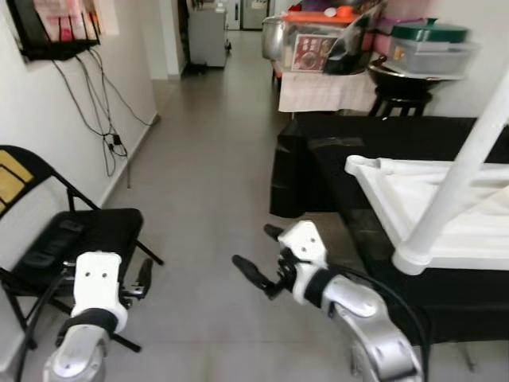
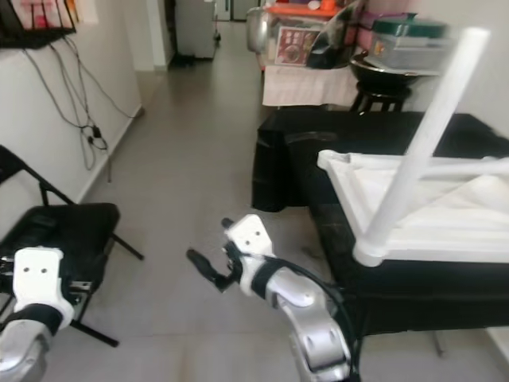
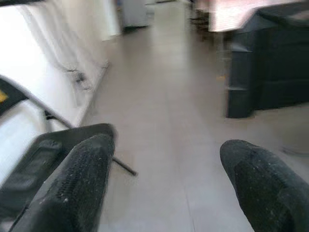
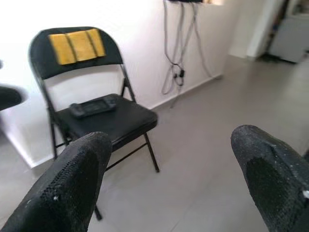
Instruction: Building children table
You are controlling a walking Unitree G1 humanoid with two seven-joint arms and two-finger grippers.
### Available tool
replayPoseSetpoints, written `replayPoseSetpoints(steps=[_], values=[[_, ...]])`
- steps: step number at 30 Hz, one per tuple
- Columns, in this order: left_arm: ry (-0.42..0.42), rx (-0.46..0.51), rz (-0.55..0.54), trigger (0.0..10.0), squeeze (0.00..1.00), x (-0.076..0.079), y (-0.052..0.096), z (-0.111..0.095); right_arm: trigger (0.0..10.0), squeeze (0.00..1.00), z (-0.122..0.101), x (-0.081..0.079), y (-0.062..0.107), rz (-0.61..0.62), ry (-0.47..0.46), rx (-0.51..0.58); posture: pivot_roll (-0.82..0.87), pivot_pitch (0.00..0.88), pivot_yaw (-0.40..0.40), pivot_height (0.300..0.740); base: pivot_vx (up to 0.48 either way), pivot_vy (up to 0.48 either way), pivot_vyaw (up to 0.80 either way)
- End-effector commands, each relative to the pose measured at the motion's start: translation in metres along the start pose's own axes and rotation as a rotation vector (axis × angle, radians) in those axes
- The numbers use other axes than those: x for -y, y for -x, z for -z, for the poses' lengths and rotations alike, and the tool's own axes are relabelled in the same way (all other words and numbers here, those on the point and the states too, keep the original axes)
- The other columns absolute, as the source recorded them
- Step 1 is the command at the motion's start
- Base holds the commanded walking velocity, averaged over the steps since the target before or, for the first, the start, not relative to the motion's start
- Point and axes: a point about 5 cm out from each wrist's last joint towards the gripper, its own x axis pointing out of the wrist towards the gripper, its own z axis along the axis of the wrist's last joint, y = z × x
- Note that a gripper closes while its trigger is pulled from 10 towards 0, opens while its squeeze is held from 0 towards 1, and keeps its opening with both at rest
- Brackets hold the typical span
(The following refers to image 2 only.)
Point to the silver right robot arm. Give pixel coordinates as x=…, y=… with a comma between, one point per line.
x=314, y=318

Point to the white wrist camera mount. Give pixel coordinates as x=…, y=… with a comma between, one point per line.
x=40, y=278
x=248, y=235

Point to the metal pot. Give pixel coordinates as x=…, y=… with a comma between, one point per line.
x=259, y=30

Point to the dark bag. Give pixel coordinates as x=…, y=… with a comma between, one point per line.
x=332, y=40

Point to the black folding chair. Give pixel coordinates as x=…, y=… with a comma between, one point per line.
x=64, y=227

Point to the pink tablecloth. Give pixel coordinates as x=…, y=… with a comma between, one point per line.
x=310, y=86

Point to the white plastic table leg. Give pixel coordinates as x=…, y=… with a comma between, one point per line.
x=469, y=167
x=425, y=135

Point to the green container lid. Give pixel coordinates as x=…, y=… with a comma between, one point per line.
x=409, y=26

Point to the white plastic children table top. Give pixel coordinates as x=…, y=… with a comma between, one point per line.
x=366, y=191

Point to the black wok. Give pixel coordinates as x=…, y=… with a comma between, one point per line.
x=394, y=70

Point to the black wall shelf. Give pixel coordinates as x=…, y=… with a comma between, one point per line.
x=24, y=36

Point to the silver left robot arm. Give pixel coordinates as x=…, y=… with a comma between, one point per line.
x=20, y=358

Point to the clear plastic storage box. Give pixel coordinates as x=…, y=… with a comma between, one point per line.
x=413, y=54

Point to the red printed box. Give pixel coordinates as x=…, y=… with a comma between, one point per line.
x=292, y=46

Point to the black power adapter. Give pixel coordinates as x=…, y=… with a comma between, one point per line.
x=97, y=137

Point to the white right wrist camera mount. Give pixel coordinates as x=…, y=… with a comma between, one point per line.
x=248, y=235

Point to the white appliance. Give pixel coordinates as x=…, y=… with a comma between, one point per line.
x=196, y=28

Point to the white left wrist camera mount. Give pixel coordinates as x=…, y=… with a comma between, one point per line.
x=40, y=278

